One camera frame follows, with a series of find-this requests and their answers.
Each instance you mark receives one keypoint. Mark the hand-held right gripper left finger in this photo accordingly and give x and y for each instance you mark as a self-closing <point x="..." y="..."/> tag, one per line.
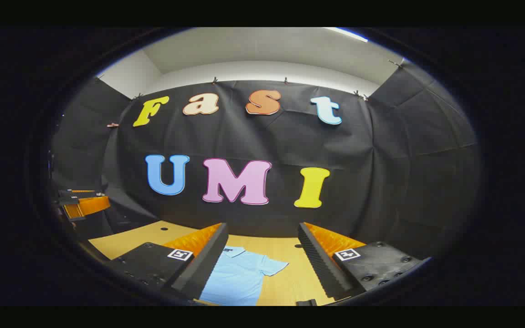
<point x="208" y="259"/>

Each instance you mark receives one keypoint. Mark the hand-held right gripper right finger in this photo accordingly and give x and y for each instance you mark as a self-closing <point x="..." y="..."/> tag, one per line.
<point x="319" y="262"/>

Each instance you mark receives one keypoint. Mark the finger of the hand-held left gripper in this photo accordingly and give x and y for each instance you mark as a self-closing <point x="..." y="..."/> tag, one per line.
<point x="80" y="196"/>
<point x="91" y="206"/>

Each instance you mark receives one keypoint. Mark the light blue T-shirt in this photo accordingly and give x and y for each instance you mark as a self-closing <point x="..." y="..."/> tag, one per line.
<point x="239" y="278"/>

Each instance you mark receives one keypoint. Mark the black backdrop cloth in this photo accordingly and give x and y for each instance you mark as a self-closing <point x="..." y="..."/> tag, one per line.
<point x="381" y="182"/>

